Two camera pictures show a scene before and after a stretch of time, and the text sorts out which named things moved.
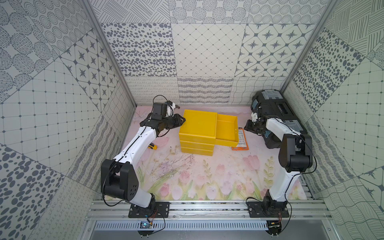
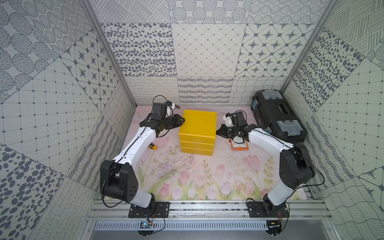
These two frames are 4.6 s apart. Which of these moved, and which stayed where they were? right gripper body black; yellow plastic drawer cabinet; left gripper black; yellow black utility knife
Moved: right gripper body black
Stayed: yellow black utility knife; left gripper black; yellow plastic drawer cabinet
